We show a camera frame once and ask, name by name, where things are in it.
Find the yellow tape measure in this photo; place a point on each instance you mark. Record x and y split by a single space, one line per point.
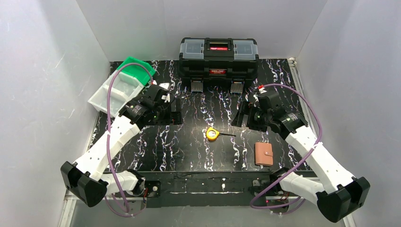
212 134

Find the green plastic bin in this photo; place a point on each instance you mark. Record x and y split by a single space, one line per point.
138 71

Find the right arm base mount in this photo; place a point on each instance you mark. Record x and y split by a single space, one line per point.
271 196

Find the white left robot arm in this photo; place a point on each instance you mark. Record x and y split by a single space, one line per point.
86 177

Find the aluminium frame rail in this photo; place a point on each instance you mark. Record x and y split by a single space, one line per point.
216 202

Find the pink leather card holder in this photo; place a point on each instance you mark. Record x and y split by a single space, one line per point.
263 154

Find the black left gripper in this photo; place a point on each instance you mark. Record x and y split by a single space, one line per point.
170 114

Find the black toolbox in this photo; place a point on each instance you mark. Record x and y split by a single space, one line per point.
226 62

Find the white bin near green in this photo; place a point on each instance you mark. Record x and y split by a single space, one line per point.
125 88

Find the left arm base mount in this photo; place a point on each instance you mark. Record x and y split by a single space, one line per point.
143 187

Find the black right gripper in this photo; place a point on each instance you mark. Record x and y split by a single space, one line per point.
247 116

